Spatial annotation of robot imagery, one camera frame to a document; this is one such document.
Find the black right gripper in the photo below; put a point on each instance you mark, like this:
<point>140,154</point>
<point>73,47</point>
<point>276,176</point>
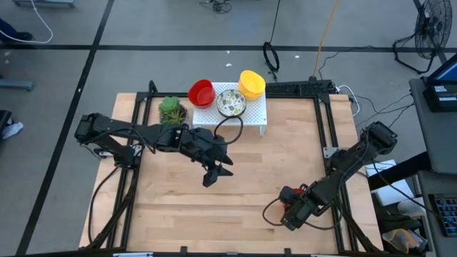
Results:
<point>301,212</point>

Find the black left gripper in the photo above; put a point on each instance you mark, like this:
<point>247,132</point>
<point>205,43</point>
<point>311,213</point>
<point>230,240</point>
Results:
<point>203,144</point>

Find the white leaf-patterned mini bowl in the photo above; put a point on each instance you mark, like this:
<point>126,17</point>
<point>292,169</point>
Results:
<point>231,103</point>

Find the yellow mini bowl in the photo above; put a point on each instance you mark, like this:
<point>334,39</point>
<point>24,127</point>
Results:
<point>251,84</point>

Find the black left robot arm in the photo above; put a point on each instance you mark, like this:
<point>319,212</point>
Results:
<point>107,125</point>

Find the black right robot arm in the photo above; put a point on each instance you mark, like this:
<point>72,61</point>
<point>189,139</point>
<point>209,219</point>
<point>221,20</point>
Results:
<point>350,164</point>

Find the white perforated metal shelf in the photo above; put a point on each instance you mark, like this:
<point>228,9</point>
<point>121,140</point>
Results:
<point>253,114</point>

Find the green plant in grey pot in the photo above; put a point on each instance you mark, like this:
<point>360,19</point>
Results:
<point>169,105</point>

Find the white box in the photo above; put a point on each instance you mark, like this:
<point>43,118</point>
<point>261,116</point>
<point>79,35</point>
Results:
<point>391,194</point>

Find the translucent bag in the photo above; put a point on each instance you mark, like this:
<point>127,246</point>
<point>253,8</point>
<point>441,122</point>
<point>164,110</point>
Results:
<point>403,240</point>

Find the grey desk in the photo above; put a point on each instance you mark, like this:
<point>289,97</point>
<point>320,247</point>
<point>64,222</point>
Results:
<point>425,228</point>
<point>428,142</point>

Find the black keyboard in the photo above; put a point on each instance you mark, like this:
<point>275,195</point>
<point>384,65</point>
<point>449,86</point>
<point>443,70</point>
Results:
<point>446,214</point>

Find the black desktop device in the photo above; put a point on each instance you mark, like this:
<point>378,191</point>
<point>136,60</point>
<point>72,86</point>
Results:
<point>439,101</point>

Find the computer monitor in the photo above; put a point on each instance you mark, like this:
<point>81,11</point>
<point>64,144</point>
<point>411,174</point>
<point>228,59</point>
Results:
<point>448,73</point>

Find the person's foot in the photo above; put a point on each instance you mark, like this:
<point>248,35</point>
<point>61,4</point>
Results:
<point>10,33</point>
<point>12,129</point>

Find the black floor fan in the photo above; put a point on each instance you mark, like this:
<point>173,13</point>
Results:
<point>432,28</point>

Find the black frame clamp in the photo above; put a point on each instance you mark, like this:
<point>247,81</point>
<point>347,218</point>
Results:
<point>184,249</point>
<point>287,251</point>

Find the white metal bracket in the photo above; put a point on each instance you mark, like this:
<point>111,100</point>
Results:
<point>133,255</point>

